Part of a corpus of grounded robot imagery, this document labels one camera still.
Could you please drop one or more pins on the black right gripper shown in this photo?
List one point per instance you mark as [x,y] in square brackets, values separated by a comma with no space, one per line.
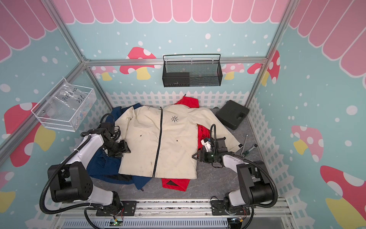
[202,155]

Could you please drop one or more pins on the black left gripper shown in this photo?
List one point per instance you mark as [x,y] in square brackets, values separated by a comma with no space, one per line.
[123,148]

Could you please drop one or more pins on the blue jacket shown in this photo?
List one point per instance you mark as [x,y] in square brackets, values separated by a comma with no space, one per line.
[106,168]

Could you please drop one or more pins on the beige jacket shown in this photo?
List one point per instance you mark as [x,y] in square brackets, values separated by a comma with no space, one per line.
[163,141]

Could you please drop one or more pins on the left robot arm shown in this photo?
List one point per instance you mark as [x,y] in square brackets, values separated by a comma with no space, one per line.
[69,185]

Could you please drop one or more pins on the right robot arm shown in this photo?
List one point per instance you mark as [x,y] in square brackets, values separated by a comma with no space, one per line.
[256,187]

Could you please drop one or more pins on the red jacket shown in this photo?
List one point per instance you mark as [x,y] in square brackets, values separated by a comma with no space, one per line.
[183,132]

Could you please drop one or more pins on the black plastic tool case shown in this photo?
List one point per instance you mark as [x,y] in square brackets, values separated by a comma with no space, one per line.
[232,114]

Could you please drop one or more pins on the clear plastic bag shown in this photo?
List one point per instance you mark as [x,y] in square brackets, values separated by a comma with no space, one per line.
[68,103]

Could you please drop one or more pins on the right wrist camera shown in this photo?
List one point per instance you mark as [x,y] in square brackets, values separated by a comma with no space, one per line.
[206,143]

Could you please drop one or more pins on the green handled ratchet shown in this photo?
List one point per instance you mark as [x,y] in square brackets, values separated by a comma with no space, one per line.
[246,153]

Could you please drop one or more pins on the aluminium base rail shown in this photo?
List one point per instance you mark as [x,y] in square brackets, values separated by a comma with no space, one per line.
[201,213]

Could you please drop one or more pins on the black wire mesh basket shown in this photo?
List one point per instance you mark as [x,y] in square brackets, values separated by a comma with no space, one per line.
[192,74]

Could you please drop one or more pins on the horizontal aluminium frame bar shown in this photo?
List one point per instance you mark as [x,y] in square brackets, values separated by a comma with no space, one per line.
[161,61]

